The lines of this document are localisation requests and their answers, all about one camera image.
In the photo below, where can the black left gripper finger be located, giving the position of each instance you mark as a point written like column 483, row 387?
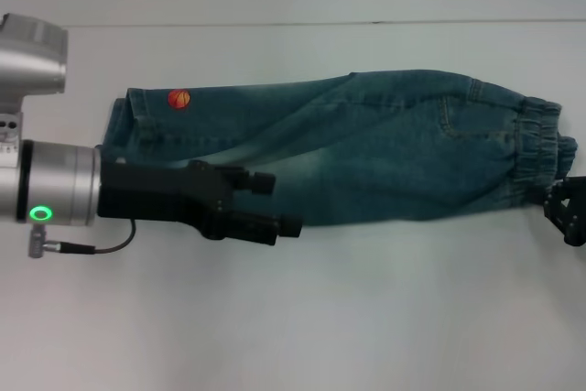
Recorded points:
column 254, row 182
column 261, row 226

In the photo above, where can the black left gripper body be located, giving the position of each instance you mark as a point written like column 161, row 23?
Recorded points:
column 155, row 194

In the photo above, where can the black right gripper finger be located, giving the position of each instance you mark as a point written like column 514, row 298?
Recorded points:
column 565, row 224
column 567, row 189

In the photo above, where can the blue denim shorts basketball print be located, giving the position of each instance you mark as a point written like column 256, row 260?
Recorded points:
column 366, row 153

